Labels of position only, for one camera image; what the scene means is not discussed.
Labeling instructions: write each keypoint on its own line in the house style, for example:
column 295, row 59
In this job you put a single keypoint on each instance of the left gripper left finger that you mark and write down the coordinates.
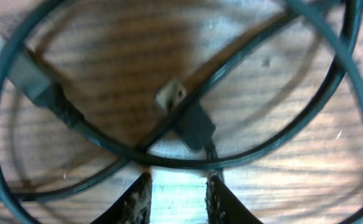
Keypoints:
column 134, row 205

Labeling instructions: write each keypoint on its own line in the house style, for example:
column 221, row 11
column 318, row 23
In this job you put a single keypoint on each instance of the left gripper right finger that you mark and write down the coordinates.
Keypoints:
column 223, row 207

